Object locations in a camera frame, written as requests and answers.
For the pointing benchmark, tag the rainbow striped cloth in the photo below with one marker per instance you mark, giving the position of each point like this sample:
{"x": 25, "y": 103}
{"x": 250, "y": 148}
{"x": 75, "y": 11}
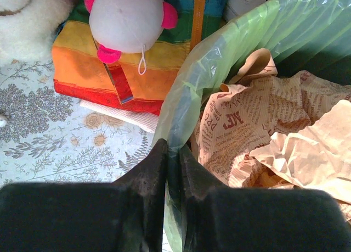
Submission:
{"x": 79, "y": 73}

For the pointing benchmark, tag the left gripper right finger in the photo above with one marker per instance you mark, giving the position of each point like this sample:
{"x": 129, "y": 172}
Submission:
{"x": 216, "y": 217}

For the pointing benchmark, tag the crumpled brown paper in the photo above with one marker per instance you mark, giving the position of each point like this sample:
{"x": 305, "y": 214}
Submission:
{"x": 263, "y": 131}

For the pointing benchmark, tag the pink white plush toy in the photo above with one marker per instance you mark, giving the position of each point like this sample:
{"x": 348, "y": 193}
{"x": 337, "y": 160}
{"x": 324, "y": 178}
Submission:
{"x": 128, "y": 26}

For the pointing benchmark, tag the cream plush sheep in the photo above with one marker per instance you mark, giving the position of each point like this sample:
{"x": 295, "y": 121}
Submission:
{"x": 29, "y": 27}

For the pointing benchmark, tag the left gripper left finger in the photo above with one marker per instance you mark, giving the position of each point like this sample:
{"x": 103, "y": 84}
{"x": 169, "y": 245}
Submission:
{"x": 125, "y": 215}

